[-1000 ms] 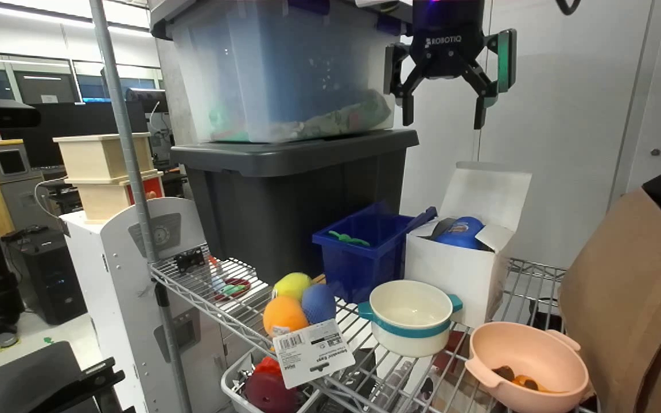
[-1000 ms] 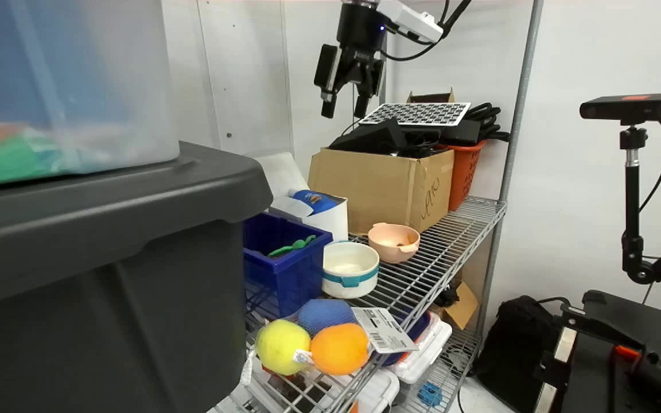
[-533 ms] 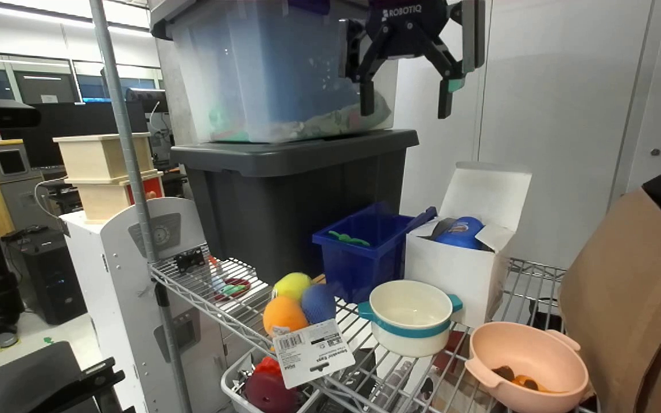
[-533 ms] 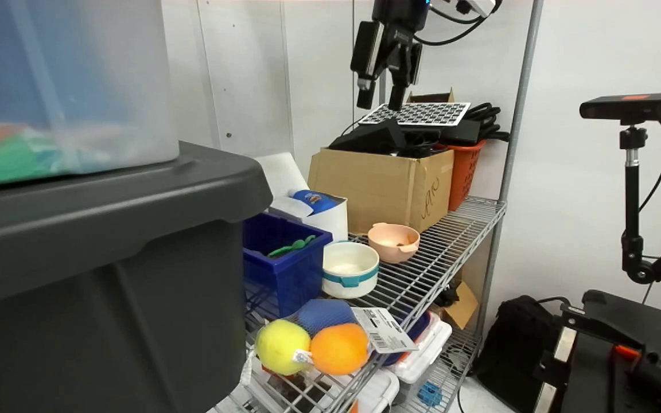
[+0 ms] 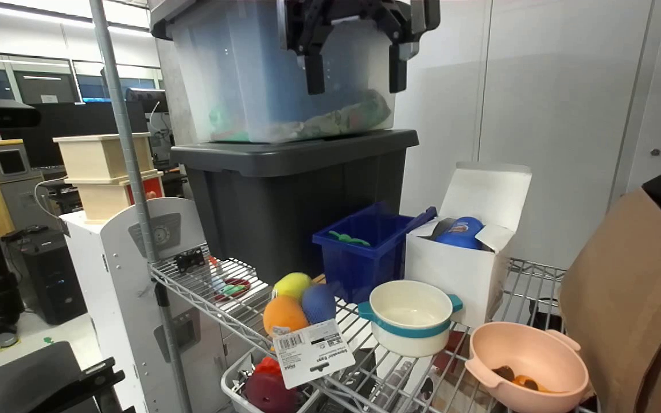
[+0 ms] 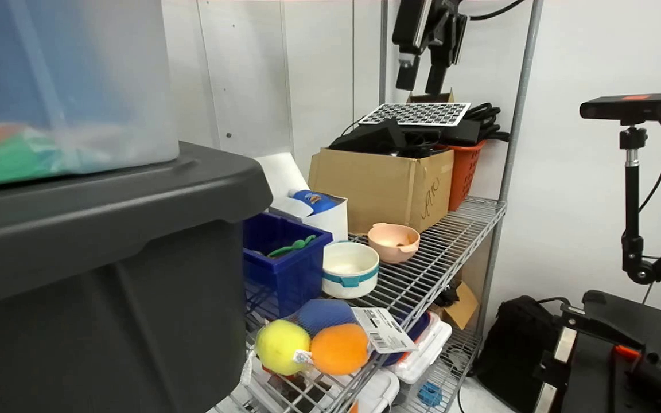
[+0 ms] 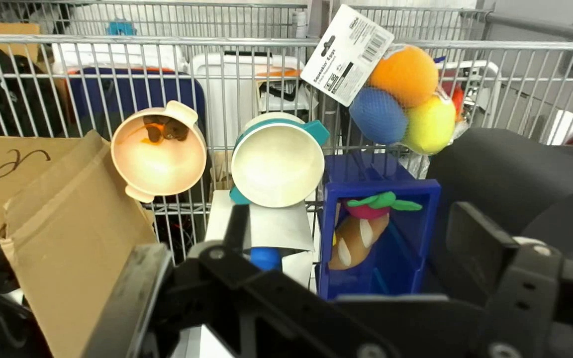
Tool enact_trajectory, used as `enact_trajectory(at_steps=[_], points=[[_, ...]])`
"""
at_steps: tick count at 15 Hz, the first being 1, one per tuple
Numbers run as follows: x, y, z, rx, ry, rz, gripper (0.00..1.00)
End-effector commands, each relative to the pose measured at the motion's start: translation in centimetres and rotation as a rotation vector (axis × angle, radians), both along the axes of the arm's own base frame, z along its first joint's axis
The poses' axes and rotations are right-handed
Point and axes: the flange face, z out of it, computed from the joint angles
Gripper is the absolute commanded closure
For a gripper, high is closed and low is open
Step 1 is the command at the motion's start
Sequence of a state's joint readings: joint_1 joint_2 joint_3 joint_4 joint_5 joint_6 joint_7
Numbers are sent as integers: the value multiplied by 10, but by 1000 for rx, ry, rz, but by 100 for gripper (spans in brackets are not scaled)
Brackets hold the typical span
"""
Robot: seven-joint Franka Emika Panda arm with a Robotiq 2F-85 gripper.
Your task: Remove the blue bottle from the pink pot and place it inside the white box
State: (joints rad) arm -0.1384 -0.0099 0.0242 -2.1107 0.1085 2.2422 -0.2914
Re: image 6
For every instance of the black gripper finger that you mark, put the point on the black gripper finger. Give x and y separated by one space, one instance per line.
441 47
409 31

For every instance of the brown cardboard box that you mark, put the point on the brown cardboard box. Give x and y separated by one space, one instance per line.
377 186

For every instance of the white cardboard box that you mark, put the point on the white cardboard box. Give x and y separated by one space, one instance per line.
285 180

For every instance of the cream pot with teal band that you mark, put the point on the cream pot with teal band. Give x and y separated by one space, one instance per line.
348 272

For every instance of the black white checkerboard panel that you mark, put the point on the black white checkerboard panel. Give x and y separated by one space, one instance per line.
414 113

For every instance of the black keyboard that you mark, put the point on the black keyboard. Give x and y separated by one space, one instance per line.
368 140

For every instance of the orange plastic bucket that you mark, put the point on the orange plastic bucket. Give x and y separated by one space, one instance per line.
461 175

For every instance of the green toy piece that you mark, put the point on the green toy piece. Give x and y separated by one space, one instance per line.
291 245

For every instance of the loose cardboard flap piece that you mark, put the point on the loose cardboard flap piece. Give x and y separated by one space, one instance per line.
460 306

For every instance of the blue plastic bin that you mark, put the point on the blue plastic bin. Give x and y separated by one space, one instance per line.
297 277

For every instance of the white barcode label tag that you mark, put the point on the white barcode label tag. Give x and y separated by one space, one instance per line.
381 330

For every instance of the blue soft ball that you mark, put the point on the blue soft ball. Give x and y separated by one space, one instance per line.
322 313

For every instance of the white lidded plastic container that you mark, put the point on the white lidded plastic container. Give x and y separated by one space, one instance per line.
424 355

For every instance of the black backpack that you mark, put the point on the black backpack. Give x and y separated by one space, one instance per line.
515 351

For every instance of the orange soft ball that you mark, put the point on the orange soft ball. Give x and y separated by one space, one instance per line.
340 348

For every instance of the yellow soft ball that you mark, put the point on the yellow soft ball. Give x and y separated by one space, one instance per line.
281 347

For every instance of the clear plastic storage bin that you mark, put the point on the clear plastic storage bin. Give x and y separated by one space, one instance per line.
63 77

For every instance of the blue round tape roll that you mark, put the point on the blue round tape roll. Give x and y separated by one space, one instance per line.
430 395

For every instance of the dark gray storage tote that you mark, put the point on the dark gray storage tote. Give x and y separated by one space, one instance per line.
102 299

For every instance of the black camera on stand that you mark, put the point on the black camera on stand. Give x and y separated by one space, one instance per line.
635 105

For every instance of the black camera stand pole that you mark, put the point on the black camera stand pole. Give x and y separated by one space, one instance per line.
631 197

